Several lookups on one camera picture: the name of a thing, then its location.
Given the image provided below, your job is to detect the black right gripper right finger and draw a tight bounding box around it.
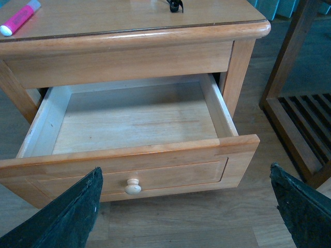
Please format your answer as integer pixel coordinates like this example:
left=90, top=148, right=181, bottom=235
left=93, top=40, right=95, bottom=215
left=270, top=163, right=330, bottom=247

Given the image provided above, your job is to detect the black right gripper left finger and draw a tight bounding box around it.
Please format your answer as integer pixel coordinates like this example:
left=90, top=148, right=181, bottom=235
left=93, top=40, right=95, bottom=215
left=1, top=167, right=103, bottom=247

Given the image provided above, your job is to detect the round wooden drawer knob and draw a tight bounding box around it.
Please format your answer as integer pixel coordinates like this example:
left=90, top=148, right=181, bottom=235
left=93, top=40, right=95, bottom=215
left=125, top=178, right=141, bottom=195

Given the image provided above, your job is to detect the wooden drawer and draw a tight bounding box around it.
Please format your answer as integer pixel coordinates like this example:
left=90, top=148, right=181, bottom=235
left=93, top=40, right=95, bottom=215
left=1, top=74, right=260, bottom=208

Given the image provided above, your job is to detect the pink marker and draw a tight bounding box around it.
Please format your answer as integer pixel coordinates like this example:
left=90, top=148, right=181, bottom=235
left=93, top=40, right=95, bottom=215
left=1, top=0, right=41, bottom=37

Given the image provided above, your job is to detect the dark wooden slatted rack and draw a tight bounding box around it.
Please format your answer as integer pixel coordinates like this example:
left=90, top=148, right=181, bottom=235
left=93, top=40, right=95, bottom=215
left=260, top=1, right=330, bottom=189

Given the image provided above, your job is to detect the wooden nightstand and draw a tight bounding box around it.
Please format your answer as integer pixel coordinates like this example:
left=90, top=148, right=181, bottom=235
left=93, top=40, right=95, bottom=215
left=1, top=1, right=271, bottom=122

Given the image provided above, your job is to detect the light blue pleated curtain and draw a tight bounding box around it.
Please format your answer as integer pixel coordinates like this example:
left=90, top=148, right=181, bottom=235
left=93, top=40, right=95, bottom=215
left=247, top=0, right=330, bottom=21

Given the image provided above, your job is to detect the black charger cable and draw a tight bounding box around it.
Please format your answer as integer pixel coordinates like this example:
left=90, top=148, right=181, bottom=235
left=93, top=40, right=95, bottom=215
left=160, top=0, right=185, bottom=13

